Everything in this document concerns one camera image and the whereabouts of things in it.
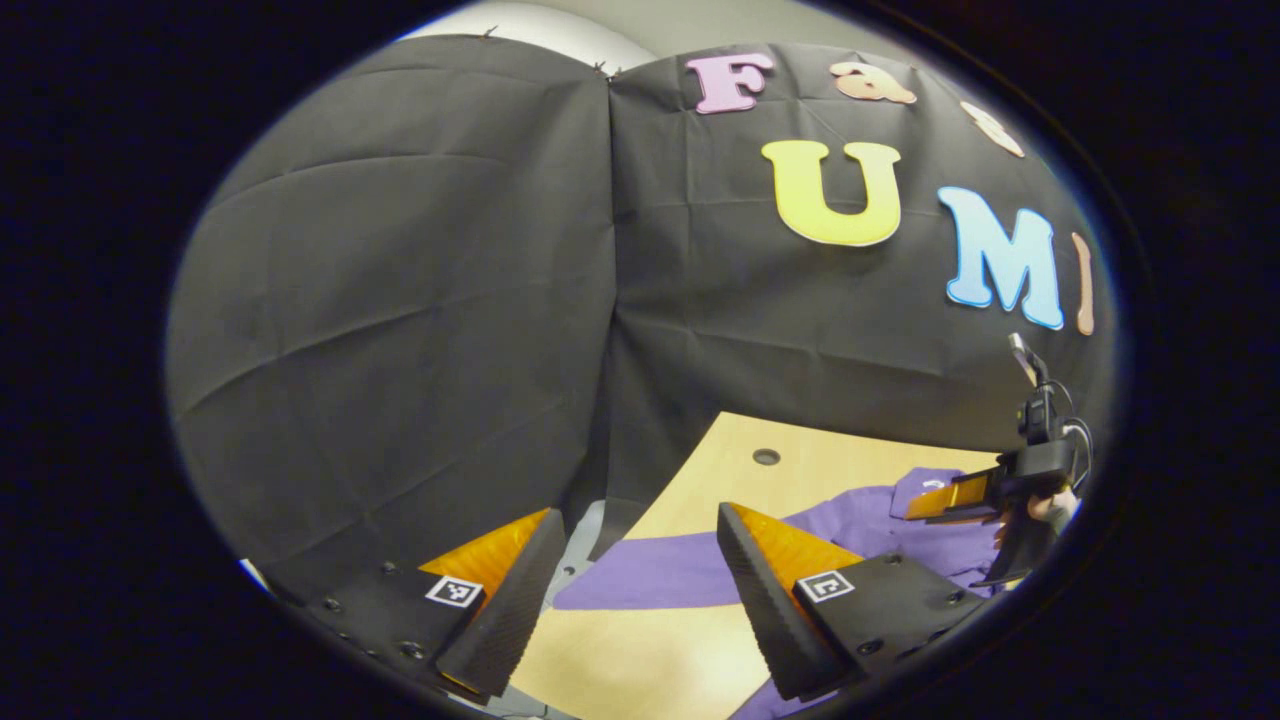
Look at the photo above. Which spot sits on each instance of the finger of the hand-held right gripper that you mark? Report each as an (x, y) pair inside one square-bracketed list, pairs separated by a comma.
[(945, 497)]

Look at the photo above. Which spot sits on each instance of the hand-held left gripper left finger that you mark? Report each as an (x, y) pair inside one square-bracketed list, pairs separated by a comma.
[(510, 610)]

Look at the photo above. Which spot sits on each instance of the purple button shirt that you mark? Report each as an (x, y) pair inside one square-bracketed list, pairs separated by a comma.
[(680, 570)]

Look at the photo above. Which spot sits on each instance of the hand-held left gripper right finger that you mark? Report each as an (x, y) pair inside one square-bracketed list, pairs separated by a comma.
[(770, 620)]

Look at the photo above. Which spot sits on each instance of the black backdrop cloth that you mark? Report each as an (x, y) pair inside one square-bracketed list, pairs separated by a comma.
[(400, 300)]

